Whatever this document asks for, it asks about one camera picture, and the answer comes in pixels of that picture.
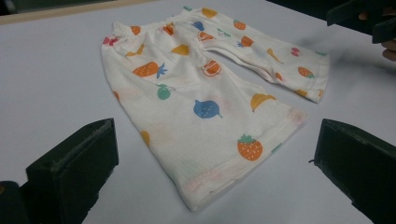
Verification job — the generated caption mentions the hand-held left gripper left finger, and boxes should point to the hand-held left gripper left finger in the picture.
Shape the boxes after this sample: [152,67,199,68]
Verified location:
[20,118,120,224]

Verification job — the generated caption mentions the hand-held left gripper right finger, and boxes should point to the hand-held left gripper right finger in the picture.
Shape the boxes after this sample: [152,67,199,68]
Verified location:
[313,118,396,224]

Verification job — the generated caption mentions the white fruit print pants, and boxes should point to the white fruit print pants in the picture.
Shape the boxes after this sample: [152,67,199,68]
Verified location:
[101,5,331,213]

